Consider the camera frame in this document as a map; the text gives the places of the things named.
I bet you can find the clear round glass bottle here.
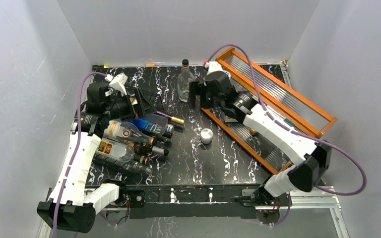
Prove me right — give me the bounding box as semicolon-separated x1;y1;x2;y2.
104;120;158;145

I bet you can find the blue square glass bottle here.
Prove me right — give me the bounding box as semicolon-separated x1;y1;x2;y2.
132;114;174;138

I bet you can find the clear bottle with orange label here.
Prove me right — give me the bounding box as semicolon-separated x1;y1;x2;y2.
95;138;136;168

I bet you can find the dark green wine bottle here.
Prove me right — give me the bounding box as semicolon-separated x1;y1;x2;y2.
133;143;169;156

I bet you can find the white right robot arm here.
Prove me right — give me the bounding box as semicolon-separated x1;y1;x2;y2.
188;70;331;205

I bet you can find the orange framed glass shelf rack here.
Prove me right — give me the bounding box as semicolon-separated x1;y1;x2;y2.
202;47;337;174

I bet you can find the black wire wine rack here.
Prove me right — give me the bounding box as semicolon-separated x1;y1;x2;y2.
86;88;169;173

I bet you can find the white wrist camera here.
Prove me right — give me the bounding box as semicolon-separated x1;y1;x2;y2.
203;61;223;75
105;73;128;96

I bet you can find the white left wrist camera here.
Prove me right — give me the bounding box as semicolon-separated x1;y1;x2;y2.
105;73;128;96

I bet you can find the clear jar of paper clips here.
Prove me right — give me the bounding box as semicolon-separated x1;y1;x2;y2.
200;128;213;145

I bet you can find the brown bottle with gold cap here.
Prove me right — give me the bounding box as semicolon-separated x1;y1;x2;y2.
155;111;185;126

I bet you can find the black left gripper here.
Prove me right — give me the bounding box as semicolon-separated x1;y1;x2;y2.
103;88;156;121

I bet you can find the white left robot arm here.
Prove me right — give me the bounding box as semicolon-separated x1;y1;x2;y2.
37;82;156;237

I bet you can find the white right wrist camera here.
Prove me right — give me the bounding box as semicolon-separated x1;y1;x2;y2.
203;61;223;75

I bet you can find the black aluminium base frame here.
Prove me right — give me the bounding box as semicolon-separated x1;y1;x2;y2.
39;182;346;227

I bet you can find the tall clear bottle black cap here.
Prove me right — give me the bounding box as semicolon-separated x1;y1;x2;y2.
177;59;195;102

